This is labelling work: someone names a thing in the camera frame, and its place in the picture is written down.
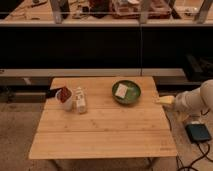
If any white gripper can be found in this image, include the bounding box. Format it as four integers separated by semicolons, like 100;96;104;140
156;92;187;111

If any green ceramic bowl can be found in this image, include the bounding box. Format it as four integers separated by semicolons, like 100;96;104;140
112;80;141;105

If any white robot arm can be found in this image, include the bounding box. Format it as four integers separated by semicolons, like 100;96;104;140
156;79;213;114

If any white card in bowl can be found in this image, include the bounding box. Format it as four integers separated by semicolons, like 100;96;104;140
115;84;128;98

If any dark equipment at right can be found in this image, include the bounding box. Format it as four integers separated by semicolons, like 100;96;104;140
183;54;213;81

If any wooden folding table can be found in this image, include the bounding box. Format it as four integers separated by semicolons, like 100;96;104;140
29;77;177;159

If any small milk carton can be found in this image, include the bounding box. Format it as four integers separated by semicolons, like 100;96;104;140
75;87;87;114

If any white cup with red lid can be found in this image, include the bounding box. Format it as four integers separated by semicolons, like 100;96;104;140
55;87;73;111

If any long workbench with shelf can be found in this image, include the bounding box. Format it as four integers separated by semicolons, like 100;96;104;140
0;0;213;86

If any black floor cable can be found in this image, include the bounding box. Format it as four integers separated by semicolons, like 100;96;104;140
175;141;213;171

